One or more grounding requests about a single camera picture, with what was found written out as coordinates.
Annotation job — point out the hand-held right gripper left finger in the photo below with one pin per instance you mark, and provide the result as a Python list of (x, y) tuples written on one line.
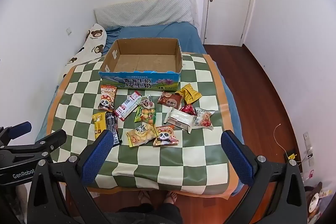
[(96, 158)]

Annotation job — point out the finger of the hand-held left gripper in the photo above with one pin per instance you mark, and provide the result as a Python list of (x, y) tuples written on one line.
[(56, 138), (21, 126)]

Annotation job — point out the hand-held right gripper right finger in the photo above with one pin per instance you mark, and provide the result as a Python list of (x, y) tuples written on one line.
[(237, 158)]

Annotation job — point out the yellow bar snack packet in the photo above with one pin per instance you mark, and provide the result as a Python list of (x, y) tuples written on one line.
[(98, 125)]

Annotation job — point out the black bar snack packet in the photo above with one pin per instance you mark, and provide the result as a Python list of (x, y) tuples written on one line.
[(112, 124)]

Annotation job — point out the yellow puff snack packet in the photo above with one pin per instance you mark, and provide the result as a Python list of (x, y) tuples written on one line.
[(139, 136)]

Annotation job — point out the clear bread packet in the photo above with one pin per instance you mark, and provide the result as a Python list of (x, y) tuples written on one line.
[(204, 120)]

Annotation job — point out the red and white stick packet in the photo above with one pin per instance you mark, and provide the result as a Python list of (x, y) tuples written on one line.
[(127, 108)]

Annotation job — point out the panda print snack packet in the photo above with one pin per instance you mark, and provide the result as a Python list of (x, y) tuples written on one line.
[(107, 99), (165, 136)]

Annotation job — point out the green ball snack packet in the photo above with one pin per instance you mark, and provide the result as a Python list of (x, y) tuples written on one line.
[(145, 116)]

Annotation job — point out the white snack packet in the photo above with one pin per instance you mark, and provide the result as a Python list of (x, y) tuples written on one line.
[(179, 121)]

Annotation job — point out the small red snack packet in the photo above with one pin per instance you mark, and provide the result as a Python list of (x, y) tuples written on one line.
[(187, 110)]

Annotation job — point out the small clear snack packet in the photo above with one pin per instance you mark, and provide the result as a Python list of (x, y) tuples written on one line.
[(146, 102)]

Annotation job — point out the golden yellow snack packet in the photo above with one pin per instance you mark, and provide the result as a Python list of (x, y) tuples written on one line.
[(189, 93)]

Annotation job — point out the brown snack packet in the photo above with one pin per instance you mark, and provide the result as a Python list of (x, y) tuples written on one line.
[(170, 100)]

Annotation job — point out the cardboard box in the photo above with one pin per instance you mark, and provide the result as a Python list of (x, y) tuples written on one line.
[(141, 62)]

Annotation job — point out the person's left forearm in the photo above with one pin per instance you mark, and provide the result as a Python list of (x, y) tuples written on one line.
[(21, 199)]

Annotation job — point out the yellow tag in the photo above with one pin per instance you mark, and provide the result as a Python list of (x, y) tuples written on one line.
[(292, 156)]

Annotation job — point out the green checkered mat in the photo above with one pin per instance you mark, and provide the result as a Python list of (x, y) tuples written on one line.
[(168, 166)]

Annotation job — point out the white power strip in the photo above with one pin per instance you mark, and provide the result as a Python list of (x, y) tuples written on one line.
[(309, 148)]

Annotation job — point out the person's right foot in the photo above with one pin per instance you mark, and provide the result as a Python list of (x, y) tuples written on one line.
[(172, 197)]

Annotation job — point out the person's dark shorts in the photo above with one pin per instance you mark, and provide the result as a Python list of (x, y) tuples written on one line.
[(149, 214)]

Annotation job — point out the bear print pillow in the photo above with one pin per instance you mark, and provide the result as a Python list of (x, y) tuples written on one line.
[(92, 43)]

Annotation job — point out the blue ruffled pillow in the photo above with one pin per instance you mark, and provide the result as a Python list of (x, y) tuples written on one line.
[(113, 35)]

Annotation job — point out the bed with blue sheet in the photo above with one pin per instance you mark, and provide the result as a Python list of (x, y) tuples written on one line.
[(162, 32)]

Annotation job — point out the grey textured pillow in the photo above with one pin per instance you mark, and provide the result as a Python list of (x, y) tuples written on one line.
[(147, 11)]

